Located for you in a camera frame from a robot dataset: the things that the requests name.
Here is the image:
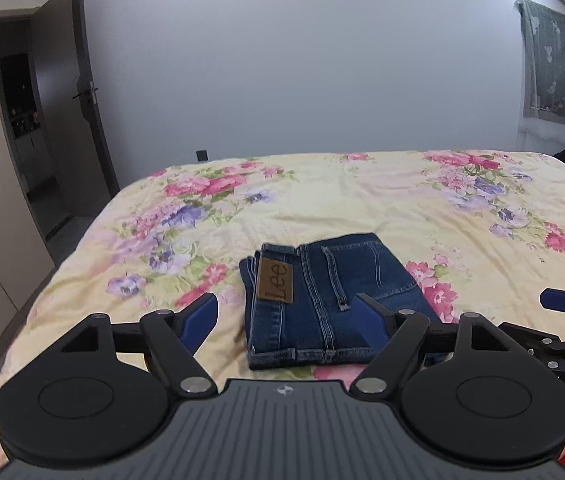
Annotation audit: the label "dark brown door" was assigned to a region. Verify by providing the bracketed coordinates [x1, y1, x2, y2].
[30, 0, 121, 242]

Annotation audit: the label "floral yellow blanket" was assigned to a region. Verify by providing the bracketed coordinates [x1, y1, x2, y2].
[0, 149, 565, 480]

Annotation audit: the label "metal door handle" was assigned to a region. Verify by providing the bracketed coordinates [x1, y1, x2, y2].
[73, 80, 98, 106]

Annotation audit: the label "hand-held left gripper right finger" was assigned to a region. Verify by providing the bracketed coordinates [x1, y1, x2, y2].
[353, 293, 511, 403]

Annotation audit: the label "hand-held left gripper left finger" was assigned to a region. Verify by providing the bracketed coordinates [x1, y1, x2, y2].
[60, 292, 220, 400]

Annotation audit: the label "blue denim pants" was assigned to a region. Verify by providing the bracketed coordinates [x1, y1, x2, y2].
[239, 232, 451, 371]

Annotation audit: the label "green hanging cloth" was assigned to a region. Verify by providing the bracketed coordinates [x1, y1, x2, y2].
[517, 0, 565, 129]

